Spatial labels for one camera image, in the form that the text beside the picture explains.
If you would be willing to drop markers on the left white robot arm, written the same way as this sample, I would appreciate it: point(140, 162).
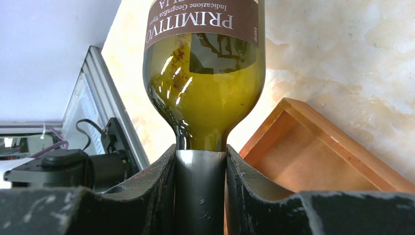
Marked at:
point(75, 167)

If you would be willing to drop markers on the wooden compartment tray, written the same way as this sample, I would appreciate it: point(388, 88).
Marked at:
point(298, 148)

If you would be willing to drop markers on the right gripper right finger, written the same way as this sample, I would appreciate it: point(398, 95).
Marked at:
point(255, 205)

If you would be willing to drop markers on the dark green wine bottle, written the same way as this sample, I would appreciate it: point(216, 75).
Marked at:
point(204, 71)

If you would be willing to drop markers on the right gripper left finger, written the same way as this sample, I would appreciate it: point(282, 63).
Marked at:
point(141, 205)

